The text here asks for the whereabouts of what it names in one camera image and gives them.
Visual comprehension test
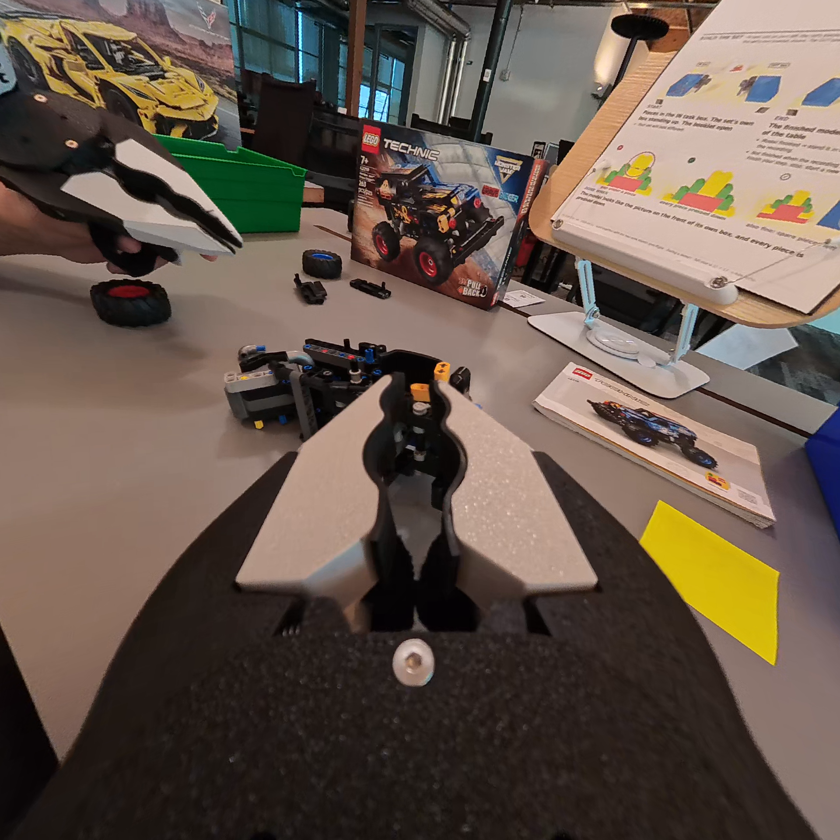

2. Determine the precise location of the yellow car toy box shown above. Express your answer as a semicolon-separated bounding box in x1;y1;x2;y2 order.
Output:
0;0;241;147

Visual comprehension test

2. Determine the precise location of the white instruction booklet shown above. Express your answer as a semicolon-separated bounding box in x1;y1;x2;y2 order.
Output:
533;362;777;530

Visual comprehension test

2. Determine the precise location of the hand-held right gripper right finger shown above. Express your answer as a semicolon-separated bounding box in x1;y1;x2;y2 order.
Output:
432;379;599;623

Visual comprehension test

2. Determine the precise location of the monster truck toy box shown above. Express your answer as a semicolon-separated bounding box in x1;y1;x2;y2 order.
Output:
350;120;551;313

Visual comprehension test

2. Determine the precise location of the instruction sheet on stand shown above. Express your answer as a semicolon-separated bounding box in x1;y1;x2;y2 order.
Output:
528;39;840;329

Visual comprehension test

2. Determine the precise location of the black lego wheel red rim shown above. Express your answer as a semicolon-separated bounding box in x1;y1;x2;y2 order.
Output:
90;279;173;328

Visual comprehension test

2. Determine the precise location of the printed instruction sheet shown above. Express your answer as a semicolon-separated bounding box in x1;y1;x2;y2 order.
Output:
553;0;840;315

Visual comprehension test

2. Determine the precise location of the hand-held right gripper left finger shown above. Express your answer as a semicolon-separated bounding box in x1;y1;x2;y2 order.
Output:
235;373;404;626

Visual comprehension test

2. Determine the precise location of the yellow paper sheet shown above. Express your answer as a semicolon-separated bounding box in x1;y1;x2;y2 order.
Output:
640;500;781;665

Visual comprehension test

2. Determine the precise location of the partly built lego truck model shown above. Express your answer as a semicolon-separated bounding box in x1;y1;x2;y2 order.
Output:
223;338;488;490

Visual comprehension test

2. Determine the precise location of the person's left hand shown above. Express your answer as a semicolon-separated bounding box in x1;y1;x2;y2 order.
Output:
0;184;143;274

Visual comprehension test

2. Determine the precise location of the green plastic bin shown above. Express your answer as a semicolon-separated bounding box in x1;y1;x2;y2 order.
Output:
154;134;308;235

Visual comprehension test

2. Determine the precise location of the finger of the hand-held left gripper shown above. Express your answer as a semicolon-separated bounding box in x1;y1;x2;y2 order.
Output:
115;138;245;248
59;171;237;258

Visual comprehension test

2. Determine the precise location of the blue plastic bin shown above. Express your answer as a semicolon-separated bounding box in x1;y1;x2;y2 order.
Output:
805;407;840;521

